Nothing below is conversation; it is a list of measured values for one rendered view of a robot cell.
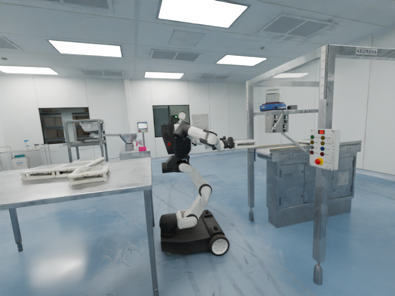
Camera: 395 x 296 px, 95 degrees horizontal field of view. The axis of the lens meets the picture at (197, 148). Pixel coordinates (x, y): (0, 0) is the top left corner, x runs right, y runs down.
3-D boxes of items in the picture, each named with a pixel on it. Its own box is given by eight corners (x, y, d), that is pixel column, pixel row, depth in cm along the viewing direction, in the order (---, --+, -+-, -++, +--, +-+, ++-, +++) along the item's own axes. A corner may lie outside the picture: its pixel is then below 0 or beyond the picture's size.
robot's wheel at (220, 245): (232, 249, 178) (214, 259, 175) (230, 246, 183) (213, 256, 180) (226, 233, 174) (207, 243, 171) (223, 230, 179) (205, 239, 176)
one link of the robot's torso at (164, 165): (162, 175, 177) (160, 157, 175) (161, 171, 190) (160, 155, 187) (190, 172, 183) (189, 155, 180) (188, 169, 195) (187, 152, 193)
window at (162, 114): (154, 137, 665) (152, 105, 649) (154, 137, 666) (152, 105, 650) (190, 134, 709) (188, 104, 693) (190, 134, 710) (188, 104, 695)
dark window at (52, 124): (44, 144, 557) (38, 107, 542) (44, 144, 558) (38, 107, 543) (92, 141, 599) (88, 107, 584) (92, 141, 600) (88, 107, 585)
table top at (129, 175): (-179, 234, 84) (-181, 227, 84) (3, 174, 190) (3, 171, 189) (152, 189, 121) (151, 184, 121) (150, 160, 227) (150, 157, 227)
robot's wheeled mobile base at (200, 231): (161, 263, 167) (158, 229, 163) (160, 231, 218) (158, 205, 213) (226, 250, 180) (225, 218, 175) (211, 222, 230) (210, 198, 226)
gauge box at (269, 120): (271, 133, 188) (271, 113, 185) (264, 133, 198) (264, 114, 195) (288, 131, 193) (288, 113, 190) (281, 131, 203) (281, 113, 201)
